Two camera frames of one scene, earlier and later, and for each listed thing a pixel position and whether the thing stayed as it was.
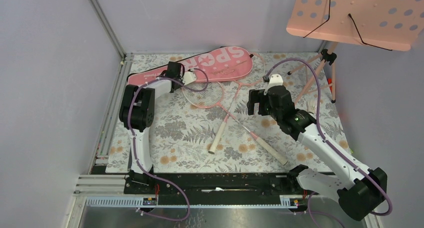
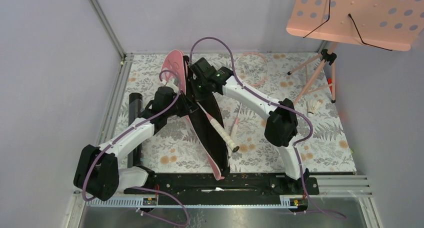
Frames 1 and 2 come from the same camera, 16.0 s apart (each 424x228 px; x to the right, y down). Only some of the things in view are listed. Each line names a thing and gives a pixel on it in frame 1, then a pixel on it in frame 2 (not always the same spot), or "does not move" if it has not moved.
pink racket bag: x=226 y=63 -> x=176 y=71
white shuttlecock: x=311 y=105 does not move
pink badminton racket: x=206 y=95 -> x=222 y=133
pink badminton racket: x=258 y=69 -> x=251 y=69
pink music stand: x=390 y=18 does not move
